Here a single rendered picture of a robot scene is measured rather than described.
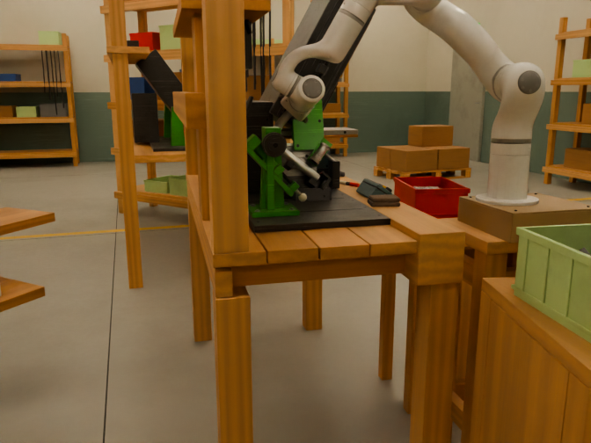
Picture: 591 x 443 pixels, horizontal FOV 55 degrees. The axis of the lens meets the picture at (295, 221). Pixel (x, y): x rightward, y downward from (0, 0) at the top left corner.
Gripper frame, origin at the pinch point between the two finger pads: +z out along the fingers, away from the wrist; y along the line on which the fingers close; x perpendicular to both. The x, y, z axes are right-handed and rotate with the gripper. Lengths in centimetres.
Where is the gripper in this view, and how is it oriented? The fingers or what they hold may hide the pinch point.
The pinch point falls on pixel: (289, 112)
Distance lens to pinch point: 203.0
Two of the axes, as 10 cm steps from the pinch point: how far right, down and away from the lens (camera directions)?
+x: -6.4, 7.5, -1.8
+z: -2.2, 0.4, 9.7
